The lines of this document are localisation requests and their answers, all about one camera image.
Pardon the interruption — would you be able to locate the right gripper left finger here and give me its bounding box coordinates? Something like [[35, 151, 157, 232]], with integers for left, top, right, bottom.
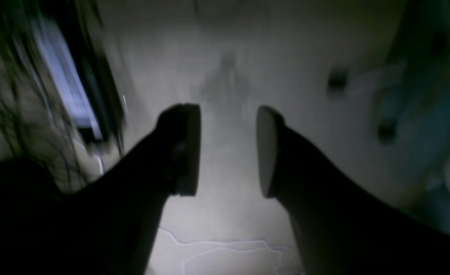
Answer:
[[0, 104, 201, 275]]

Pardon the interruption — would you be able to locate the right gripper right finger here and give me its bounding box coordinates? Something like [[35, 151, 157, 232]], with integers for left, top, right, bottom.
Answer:
[[256, 106, 450, 275]]

